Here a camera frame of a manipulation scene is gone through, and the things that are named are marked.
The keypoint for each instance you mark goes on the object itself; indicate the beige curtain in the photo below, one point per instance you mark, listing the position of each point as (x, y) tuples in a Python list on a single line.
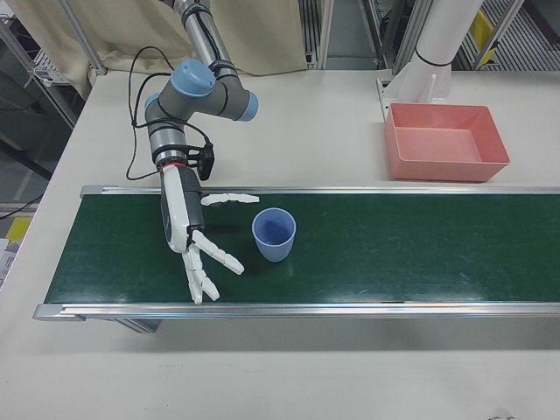
[(131, 30)]

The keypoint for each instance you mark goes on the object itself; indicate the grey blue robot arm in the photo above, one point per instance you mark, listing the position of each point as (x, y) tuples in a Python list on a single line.
[(205, 96)]

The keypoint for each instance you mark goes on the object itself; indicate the yellow sheet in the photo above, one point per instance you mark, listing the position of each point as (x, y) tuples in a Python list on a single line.
[(19, 227)]

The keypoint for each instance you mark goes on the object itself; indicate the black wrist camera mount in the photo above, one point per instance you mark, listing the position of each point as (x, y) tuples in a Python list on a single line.
[(203, 159)]

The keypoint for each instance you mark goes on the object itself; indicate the pink plastic box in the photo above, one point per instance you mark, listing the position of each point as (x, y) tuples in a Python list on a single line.
[(442, 144)]

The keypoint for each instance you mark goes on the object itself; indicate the green conveyor belt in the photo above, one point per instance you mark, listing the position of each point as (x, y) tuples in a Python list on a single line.
[(350, 245)]

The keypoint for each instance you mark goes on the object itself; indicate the white column with bracket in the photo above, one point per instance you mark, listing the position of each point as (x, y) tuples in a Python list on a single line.
[(442, 35)]

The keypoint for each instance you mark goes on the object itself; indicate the blue plastic cup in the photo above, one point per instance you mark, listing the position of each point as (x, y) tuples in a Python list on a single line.
[(273, 236)]

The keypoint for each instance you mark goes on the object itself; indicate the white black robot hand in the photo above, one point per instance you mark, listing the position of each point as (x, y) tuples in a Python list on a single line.
[(179, 210)]

